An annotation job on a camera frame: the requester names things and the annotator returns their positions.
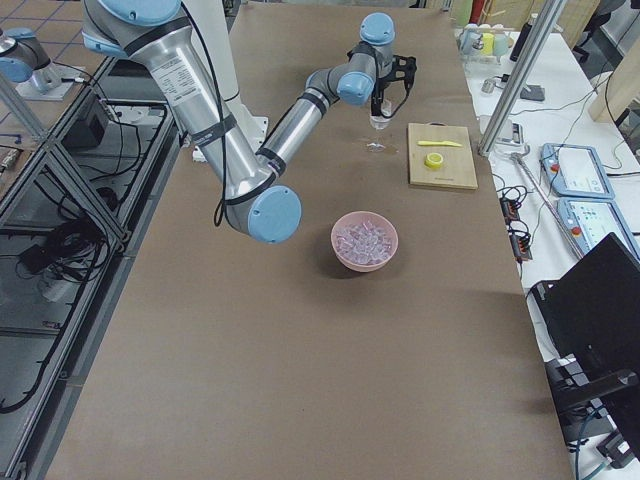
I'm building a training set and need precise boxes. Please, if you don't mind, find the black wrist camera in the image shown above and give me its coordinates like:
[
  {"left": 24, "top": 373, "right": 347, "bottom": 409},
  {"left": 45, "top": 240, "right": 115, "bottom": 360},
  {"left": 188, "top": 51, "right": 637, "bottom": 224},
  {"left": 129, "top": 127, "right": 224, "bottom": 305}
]
[{"left": 393, "top": 55, "right": 417, "bottom": 88}]

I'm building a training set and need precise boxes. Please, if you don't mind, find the clear wine glass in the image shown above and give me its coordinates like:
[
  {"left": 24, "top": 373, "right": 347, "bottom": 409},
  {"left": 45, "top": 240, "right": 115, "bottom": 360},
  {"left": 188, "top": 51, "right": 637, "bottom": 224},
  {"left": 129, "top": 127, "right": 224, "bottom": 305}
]
[{"left": 366, "top": 99, "right": 393, "bottom": 153}]

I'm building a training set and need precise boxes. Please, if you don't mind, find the blue teach pendant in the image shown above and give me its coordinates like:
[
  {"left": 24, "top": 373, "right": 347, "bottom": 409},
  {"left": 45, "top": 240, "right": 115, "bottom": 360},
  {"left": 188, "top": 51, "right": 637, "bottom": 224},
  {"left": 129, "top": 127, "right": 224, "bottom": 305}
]
[
  {"left": 540, "top": 143, "right": 615, "bottom": 200},
  {"left": 557, "top": 197, "right": 639, "bottom": 259}
]

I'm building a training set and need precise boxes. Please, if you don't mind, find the yellow lemon slice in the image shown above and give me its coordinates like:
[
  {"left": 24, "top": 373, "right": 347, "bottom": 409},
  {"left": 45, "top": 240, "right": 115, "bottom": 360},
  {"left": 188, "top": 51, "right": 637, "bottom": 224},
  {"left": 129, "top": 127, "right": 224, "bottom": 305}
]
[{"left": 424, "top": 152, "right": 444, "bottom": 170}]

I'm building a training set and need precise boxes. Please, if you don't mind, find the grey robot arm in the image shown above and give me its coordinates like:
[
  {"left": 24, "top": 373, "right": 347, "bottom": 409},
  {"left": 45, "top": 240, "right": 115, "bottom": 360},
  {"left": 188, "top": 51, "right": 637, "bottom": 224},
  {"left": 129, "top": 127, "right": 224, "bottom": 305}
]
[
  {"left": 1, "top": 27, "right": 70, "bottom": 102},
  {"left": 82, "top": 1, "right": 398, "bottom": 243}
]

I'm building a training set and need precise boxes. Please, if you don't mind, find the blue teach pendant upper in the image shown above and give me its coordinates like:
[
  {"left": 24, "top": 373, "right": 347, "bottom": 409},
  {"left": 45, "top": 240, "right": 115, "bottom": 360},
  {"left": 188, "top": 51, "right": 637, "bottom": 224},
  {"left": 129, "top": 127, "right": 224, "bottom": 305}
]
[{"left": 540, "top": 143, "right": 615, "bottom": 200}]

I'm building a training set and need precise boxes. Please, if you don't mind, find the pink plastic bowl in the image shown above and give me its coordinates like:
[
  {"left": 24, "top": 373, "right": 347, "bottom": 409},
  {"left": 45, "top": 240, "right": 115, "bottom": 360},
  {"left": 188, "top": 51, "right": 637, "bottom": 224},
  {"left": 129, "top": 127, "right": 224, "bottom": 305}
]
[{"left": 330, "top": 211, "right": 399, "bottom": 273}]

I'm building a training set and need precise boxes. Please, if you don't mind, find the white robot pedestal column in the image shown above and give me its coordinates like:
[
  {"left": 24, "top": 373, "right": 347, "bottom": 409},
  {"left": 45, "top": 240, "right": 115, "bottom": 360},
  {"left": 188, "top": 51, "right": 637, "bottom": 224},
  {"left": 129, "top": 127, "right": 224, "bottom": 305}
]
[{"left": 183, "top": 0, "right": 239, "bottom": 101}]

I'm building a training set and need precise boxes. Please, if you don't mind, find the clear ice cubes pile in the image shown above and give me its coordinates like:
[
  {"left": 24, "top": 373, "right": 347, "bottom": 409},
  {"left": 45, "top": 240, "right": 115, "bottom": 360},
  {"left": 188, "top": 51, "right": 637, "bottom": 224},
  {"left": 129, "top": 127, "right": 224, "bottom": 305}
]
[{"left": 334, "top": 221, "right": 392, "bottom": 265}]

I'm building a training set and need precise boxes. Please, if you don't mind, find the yellow plastic knife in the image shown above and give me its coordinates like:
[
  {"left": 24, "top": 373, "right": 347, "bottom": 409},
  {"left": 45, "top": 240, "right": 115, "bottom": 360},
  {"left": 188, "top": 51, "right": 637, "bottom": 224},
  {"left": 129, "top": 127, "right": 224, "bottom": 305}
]
[{"left": 416, "top": 140, "right": 463, "bottom": 148}]

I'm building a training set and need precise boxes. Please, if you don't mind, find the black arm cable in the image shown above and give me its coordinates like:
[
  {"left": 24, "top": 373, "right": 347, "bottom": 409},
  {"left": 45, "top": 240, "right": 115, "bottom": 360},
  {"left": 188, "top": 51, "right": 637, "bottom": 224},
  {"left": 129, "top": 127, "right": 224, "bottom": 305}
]
[{"left": 384, "top": 53, "right": 419, "bottom": 121}]

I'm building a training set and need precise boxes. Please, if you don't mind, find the bamboo cutting board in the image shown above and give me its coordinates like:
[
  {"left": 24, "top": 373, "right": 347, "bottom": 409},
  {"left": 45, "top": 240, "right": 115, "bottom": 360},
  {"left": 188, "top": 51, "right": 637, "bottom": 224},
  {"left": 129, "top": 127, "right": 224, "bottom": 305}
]
[{"left": 407, "top": 123, "right": 478, "bottom": 190}]

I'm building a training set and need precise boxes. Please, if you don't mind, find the aluminium frame post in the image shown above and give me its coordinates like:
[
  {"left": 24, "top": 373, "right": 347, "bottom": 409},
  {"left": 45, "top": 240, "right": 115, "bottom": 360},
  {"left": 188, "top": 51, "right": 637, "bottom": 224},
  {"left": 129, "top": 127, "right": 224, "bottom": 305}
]
[{"left": 478, "top": 0, "right": 566, "bottom": 157}]

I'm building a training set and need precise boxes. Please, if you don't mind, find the black monitor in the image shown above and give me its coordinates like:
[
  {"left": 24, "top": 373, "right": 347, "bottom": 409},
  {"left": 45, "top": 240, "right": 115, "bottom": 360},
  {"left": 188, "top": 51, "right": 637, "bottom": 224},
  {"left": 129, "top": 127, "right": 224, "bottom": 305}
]
[{"left": 531, "top": 233, "right": 639, "bottom": 449}]

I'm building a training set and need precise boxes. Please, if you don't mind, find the blue teach pendant lower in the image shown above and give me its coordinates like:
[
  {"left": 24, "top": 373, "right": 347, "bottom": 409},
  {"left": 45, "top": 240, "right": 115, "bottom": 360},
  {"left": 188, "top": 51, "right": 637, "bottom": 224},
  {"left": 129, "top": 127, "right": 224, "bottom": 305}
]
[{"left": 557, "top": 197, "right": 639, "bottom": 259}]

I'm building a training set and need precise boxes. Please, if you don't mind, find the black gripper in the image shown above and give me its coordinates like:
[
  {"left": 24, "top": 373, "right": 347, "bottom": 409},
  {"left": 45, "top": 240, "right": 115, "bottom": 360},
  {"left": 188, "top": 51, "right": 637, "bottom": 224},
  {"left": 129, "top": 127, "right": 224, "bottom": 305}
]
[{"left": 370, "top": 76, "right": 391, "bottom": 117}]

